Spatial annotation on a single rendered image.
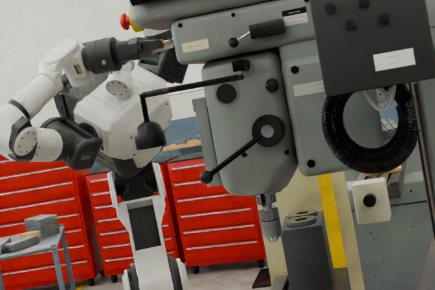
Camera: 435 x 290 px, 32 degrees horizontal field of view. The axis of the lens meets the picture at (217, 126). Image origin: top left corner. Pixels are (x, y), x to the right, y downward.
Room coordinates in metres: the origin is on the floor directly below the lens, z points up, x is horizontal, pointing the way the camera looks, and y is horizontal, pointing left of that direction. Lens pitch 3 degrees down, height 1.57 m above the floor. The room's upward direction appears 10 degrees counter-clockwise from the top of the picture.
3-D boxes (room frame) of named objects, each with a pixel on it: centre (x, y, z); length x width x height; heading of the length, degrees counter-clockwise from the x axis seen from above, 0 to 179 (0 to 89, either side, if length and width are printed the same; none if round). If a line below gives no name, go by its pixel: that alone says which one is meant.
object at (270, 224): (1.79, -0.08, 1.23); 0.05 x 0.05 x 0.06
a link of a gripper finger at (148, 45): (1.93, 0.13, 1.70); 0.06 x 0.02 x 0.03; 78
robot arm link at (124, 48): (2.00, 0.21, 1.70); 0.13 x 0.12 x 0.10; 168
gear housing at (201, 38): (1.78, -0.12, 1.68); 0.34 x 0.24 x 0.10; 78
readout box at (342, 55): (1.40, -0.31, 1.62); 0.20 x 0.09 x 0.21; 78
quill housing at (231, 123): (1.78, -0.09, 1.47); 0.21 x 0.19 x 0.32; 168
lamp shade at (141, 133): (1.81, 0.16, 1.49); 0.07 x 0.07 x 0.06
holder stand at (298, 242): (2.25, -0.20, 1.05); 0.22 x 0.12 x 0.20; 171
